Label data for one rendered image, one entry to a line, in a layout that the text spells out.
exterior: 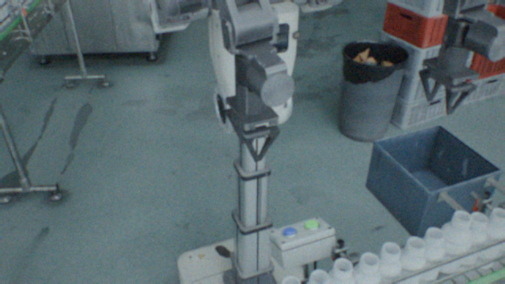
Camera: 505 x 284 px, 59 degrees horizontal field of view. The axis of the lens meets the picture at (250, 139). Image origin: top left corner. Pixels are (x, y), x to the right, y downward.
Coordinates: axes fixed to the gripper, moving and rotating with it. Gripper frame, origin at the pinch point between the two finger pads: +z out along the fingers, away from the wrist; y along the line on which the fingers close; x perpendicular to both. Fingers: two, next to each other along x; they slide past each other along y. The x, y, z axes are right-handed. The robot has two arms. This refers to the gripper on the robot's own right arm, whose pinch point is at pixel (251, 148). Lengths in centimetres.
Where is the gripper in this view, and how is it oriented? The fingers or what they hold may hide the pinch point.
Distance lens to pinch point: 84.7
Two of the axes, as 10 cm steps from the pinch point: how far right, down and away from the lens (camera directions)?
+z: 0.0, 8.2, 5.7
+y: 3.8, 5.2, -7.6
